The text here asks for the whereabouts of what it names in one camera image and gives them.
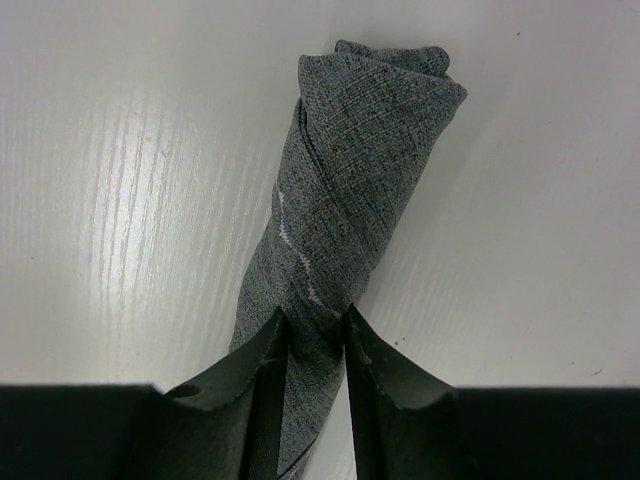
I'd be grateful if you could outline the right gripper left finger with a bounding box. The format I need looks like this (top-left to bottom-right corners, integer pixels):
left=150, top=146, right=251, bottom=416
left=1, top=310, right=289, bottom=479

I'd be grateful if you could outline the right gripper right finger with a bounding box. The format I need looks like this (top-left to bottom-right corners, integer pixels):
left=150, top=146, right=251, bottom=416
left=342, top=307, right=639, bottom=479

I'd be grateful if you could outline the grey cloth napkin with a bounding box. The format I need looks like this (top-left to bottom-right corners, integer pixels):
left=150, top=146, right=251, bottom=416
left=231, top=40, right=466, bottom=479

